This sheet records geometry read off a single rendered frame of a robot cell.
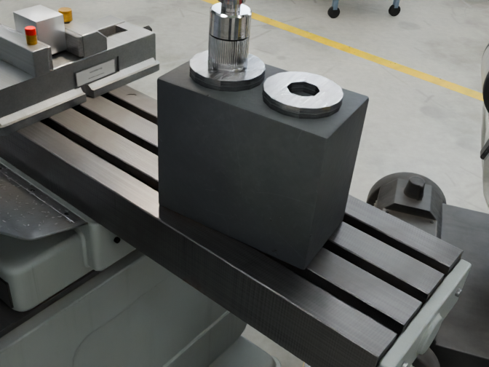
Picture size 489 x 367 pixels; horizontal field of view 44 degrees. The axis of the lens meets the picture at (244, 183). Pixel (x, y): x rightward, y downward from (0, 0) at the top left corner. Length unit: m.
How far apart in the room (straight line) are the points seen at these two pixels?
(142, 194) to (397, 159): 2.03
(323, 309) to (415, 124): 2.43
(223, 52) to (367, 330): 0.35
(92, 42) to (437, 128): 2.27
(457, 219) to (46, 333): 0.94
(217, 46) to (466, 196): 2.04
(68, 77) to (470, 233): 0.93
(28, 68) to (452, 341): 0.87
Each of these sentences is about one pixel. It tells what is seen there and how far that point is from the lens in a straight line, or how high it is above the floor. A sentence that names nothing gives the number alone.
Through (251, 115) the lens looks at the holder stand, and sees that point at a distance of 0.65.
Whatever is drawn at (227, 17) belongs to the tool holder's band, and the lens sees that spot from 0.68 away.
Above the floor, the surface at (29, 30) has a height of 1.05.
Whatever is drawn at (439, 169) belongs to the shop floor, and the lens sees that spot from 2.76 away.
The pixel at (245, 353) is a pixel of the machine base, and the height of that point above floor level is 0.20.
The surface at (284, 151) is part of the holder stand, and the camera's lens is 0.65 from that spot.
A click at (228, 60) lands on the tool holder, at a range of 0.69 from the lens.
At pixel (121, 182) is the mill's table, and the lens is 0.86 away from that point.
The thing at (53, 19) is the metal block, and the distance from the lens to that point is 1.03.
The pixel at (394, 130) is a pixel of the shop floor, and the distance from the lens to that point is 2.97.
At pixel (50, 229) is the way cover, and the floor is 0.85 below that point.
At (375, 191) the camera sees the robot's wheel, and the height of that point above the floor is 0.55.
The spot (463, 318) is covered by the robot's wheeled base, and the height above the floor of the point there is 0.57.
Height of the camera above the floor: 1.41
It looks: 35 degrees down
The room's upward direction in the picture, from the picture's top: 5 degrees clockwise
